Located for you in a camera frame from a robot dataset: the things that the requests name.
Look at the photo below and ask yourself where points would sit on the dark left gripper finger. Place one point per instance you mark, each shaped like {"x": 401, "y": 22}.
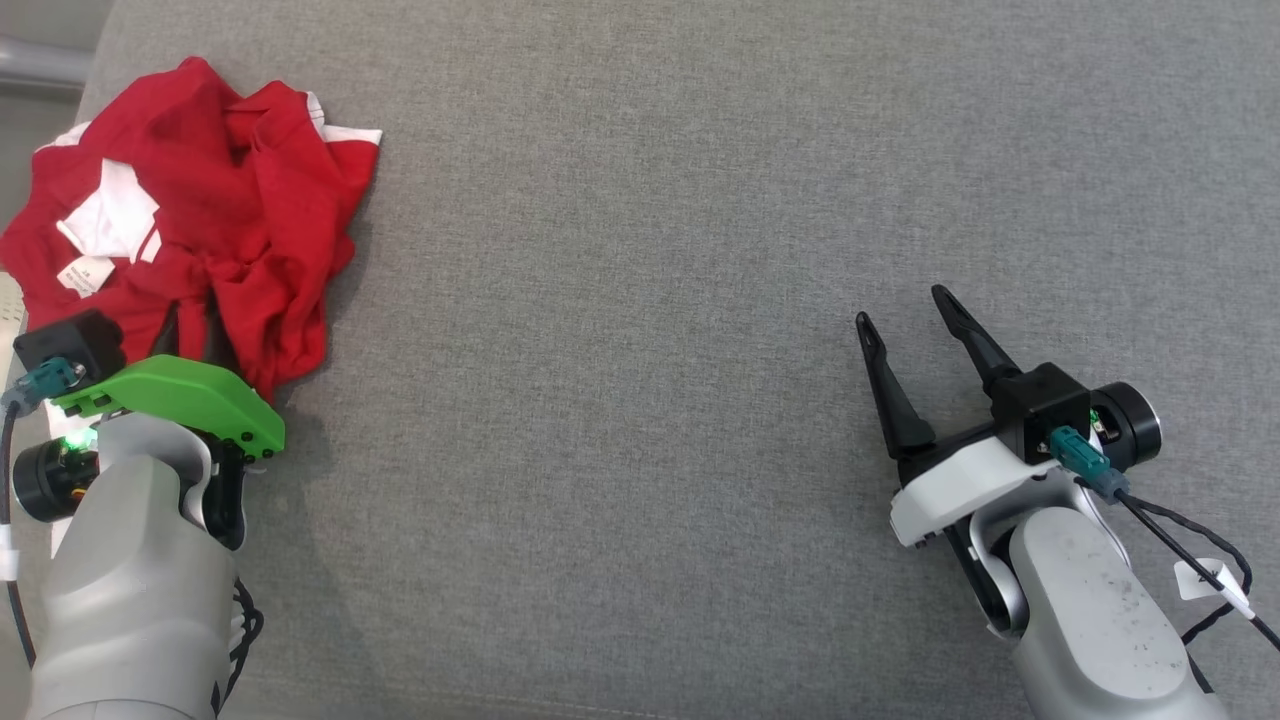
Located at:
{"x": 191, "y": 332}

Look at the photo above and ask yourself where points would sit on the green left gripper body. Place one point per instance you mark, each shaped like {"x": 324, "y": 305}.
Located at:
{"x": 180, "y": 395}

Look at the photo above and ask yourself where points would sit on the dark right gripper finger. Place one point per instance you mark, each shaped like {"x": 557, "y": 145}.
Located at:
{"x": 895, "y": 400}
{"x": 975, "y": 340}

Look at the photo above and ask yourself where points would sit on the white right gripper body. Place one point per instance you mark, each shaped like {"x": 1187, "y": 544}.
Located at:
{"x": 950, "y": 485}

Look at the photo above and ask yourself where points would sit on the red and white basketball jersey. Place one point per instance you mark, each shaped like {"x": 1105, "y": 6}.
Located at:
{"x": 150, "y": 150}

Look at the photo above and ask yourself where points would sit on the grey horizontal pipe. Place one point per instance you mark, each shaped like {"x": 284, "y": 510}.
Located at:
{"x": 40, "y": 62}

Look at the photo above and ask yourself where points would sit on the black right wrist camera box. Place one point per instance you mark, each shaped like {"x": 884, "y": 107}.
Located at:
{"x": 1040, "y": 405}

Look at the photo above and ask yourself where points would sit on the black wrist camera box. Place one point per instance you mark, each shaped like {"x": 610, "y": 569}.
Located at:
{"x": 75, "y": 345}
{"x": 1040, "y": 405}

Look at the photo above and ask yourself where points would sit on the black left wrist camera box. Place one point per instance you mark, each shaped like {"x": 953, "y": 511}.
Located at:
{"x": 75, "y": 345}

